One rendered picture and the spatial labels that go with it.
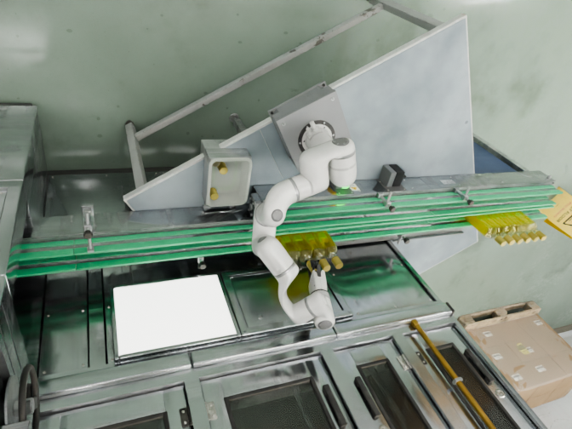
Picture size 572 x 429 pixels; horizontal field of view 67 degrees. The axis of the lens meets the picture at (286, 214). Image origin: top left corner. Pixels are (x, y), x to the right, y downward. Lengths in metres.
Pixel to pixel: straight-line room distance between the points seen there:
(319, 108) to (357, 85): 0.24
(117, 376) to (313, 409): 0.64
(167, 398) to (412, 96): 1.55
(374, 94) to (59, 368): 1.56
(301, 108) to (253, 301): 0.77
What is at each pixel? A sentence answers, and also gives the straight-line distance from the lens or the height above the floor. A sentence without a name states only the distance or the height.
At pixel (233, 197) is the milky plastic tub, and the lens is 1.85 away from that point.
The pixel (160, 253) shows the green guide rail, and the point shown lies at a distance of 1.79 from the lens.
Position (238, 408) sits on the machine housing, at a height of 1.56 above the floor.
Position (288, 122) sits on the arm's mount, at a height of 0.85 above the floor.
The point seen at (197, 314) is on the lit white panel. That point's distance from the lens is 1.68.
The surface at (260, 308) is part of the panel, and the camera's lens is 1.73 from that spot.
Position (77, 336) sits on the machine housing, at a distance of 1.71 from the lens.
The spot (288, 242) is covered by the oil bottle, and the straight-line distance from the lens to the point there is 1.81.
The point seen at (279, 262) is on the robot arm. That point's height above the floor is 1.31.
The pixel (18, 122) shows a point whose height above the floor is 0.28.
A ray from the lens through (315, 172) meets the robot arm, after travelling 1.42.
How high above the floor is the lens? 2.26
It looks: 47 degrees down
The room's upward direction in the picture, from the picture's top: 149 degrees clockwise
